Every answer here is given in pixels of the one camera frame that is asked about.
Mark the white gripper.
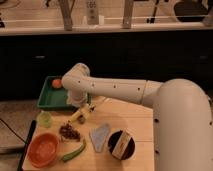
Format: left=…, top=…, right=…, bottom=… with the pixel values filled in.
left=66, top=91, right=87, bottom=108

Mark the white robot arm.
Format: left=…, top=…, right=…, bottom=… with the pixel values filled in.
left=62, top=63, right=213, bottom=171

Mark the light green plastic cup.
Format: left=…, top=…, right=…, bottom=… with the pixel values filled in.
left=37, top=111, right=52, bottom=128

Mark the orange fruit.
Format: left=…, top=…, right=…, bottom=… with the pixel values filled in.
left=51, top=79, right=62, bottom=89

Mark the green plastic tray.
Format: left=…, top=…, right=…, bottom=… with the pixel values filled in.
left=37, top=76, right=77, bottom=111

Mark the brown grape bunch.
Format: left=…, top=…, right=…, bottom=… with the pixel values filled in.
left=59, top=123, right=80, bottom=141

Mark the light blue cloth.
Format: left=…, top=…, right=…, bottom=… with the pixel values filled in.
left=89, top=123, right=110, bottom=153

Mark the black round container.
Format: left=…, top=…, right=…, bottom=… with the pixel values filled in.
left=108, top=130, right=135, bottom=160

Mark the orange plastic bowl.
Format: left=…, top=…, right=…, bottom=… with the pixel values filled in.
left=27, top=133, right=59, bottom=168

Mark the white remote control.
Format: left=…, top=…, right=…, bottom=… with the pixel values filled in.
left=86, top=0, right=99, bottom=25

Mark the black office chair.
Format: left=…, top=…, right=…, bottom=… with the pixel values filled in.
left=174, top=0, right=208, bottom=22

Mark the black cable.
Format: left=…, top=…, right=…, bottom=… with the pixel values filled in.
left=0, top=118, right=37, bottom=171

